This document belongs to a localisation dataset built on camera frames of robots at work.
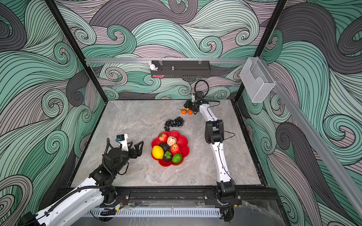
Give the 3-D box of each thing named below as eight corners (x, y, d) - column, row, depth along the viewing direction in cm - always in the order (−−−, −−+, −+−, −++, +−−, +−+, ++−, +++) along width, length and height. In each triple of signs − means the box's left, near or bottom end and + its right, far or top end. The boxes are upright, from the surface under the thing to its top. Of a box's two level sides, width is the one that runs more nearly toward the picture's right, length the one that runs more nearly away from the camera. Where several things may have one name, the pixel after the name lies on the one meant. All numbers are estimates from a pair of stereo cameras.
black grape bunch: (166, 132, 101) (165, 129, 98) (162, 125, 106) (162, 121, 103) (184, 125, 106) (184, 122, 102) (180, 118, 110) (180, 115, 107)
